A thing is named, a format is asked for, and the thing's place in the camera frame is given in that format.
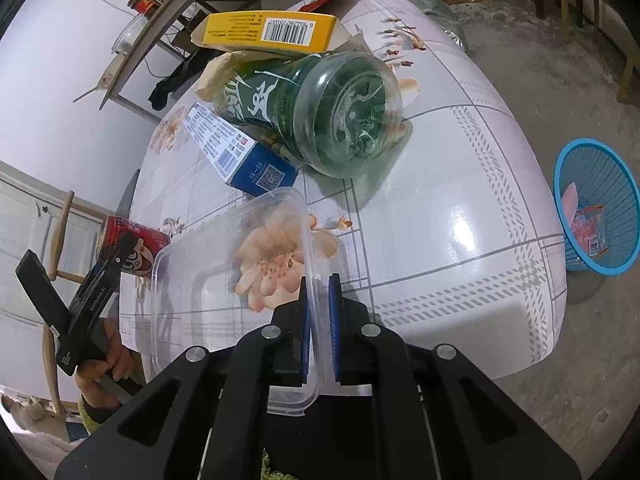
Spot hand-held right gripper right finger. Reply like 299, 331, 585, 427
327, 273, 583, 480

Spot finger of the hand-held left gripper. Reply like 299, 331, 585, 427
97, 231, 139, 286

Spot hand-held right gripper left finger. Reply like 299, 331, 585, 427
55, 275, 321, 480

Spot red drink can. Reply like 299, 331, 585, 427
97, 215, 171, 278

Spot clear plastic container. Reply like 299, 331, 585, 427
150, 186, 321, 418

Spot blue cardboard box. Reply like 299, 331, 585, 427
182, 101, 299, 197

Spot green plastic bottle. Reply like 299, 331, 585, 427
212, 51, 403, 179

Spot yellow cardboard box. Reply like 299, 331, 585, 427
191, 10, 366, 55

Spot pink packet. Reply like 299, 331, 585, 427
560, 182, 581, 231

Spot clear bag red stripes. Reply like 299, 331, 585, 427
572, 204, 611, 258

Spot blue plastic basket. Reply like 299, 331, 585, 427
552, 138, 640, 277

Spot person's left hand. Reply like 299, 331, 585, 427
75, 317, 138, 412

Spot wooden chopstick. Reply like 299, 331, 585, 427
72, 84, 107, 104

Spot black cloth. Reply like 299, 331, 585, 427
148, 55, 201, 111

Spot ceramic bowl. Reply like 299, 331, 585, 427
99, 54, 127, 92

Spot glass bowl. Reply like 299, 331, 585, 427
111, 10, 146, 53

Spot grey-green plastic bag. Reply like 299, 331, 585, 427
400, 0, 471, 53

